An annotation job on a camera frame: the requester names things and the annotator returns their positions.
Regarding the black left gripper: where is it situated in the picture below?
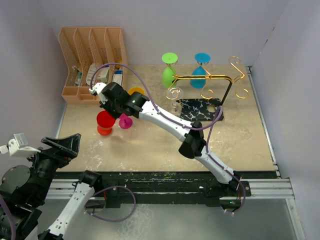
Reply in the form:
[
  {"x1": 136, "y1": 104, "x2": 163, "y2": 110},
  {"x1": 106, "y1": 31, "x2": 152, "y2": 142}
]
[{"x1": 24, "y1": 132, "x2": 81, "y2": 202}]

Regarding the magenta plastic wine glass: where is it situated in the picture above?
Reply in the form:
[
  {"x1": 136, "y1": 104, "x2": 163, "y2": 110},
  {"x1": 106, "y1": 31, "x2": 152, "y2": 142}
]
[{"x1": 118, "y1": 113, "x2": 133, "y2": 129}]

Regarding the red plastic wine glass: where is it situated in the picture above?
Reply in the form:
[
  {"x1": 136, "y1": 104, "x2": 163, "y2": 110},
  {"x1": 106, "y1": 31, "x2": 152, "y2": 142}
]
[{"x1": 96, "y1": 110, "x2": 116, "y2": 136}]

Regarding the yellow plastic wine glass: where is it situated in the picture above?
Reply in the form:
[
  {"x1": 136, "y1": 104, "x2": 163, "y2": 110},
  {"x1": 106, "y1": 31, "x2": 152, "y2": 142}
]
[{"x1": 128, "y1": 87, "x2": 145, "y2": 95}]

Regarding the clear glass wine glass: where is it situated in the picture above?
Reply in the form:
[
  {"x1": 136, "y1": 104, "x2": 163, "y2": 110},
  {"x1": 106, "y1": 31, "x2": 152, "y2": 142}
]
[{"x1": 165, "y1": 86, "x2": 184, "y2": 115}]

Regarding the green plastic wine glass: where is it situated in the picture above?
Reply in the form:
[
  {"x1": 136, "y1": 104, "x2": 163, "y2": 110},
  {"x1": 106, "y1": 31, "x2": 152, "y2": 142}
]
[{"x1": 161, "y1": 52, "x2": 178, "y2": 88}]

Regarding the blue plastic wine glass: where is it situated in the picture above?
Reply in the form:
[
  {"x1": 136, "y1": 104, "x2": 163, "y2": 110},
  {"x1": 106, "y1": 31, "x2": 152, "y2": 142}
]
[{"x1": 189, "y1": 52, "x2": 211, "y2": 89}]

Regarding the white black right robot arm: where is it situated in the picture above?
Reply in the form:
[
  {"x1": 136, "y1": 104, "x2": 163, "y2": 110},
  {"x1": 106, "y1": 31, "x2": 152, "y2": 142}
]
[{"x1": 90, "y1": 82, "x2": 245, "y2": 196}]

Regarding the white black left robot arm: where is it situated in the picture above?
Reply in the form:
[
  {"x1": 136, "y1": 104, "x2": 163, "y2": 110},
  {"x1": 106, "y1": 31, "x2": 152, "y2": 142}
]
[{"x1": 0, "y1": 133, "x2": 103, "y2": 240}]

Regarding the green white small box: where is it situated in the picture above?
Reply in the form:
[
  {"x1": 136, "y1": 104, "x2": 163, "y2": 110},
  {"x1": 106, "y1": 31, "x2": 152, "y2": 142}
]
[{"x1": 96, "y1": 66, "x2": 110, "y2": 84}]

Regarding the white blister pack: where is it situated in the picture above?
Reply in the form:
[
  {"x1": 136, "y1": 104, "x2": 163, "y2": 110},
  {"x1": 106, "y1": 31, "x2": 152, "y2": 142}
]
[{"x1": 85, "y1": 62, "x2": 97, "y2": 86}]

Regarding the yellow object in organizer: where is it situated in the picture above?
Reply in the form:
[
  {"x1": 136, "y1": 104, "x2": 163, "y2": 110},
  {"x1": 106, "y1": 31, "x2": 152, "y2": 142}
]
[{"x1": 115, "y1": 59, "x2": 122, "y2": 69}]

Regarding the pink plastic file organizer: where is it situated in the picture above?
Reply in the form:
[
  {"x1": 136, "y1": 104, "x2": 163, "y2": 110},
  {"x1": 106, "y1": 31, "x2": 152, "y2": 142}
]
[{"x1": 58, "y1": 27, "x2": 129, "y2": 105}]

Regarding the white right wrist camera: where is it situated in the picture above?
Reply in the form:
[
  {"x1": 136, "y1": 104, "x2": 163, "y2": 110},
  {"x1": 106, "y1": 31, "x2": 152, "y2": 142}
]
[{"x1": 89, "y1": 82, "x2": 107, "y2": 104}]

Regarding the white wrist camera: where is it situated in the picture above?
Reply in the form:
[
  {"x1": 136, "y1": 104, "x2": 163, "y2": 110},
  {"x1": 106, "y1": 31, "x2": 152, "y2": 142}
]
[
  {"x1": 89, "y1": 82, "x2": 107, "y2": 104},
  {"x1": 0, "y1": 132, "x2": 41, "y2": 158}
]

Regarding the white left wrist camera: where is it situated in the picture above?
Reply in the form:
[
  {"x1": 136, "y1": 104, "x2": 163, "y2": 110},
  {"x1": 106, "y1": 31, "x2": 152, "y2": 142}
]
[{"x1": 0, "y1": 132, "x2": 41, "y2": 158}]

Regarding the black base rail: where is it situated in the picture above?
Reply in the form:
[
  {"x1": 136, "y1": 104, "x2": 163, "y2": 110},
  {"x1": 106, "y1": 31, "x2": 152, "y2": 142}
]
[{"x1": 53, "y1": 170, "x2": 251, "y2": 209}]

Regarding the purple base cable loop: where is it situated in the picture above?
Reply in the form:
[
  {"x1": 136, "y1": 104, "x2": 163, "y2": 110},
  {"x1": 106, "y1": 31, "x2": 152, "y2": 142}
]
[{"x1": 83, "y1": 185, "x2": 137, "y2": 223}]

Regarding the gold wire wine glass rack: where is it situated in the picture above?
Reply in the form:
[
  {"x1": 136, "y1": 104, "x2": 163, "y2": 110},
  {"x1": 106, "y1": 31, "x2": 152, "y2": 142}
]
[{"x1": 165, "y1": 56, "x2": 245, "y2": 122}]

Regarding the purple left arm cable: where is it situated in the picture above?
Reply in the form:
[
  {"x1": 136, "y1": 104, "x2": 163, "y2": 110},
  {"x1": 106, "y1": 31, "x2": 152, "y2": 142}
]
[{"x1": 0, "y1": 197, "x2": 17, "y2": 240}]

